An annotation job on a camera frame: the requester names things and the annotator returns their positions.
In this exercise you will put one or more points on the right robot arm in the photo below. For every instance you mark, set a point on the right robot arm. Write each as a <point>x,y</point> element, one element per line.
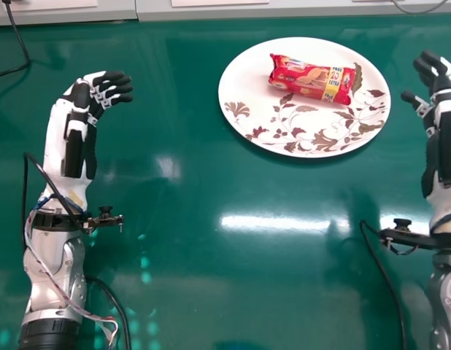
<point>446,299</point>

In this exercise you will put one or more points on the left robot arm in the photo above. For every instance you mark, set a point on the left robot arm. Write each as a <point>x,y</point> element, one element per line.
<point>50,262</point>

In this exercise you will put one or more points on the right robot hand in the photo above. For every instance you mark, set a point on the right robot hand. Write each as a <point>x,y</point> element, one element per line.
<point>444,146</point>

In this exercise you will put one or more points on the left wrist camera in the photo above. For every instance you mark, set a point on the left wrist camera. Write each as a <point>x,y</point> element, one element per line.
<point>105,218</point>

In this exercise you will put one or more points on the red biscuit packet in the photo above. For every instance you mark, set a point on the red biscuit packet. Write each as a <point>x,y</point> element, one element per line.
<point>305,78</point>

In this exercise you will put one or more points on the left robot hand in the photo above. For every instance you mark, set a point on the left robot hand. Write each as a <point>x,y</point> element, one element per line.
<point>57,146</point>

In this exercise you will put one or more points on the white socket strip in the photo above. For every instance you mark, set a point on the white socket strip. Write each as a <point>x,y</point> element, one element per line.
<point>218,2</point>
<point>46,3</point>

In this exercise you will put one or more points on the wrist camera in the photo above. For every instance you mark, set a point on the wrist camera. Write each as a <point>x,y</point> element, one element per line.
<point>404,233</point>
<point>105,218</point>

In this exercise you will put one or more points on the plate with brown leaf pattern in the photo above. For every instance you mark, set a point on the plate with brown leaf pattern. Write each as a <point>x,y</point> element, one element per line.
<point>247,73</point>

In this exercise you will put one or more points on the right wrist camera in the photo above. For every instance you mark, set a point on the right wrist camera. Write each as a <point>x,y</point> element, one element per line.
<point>404,233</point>

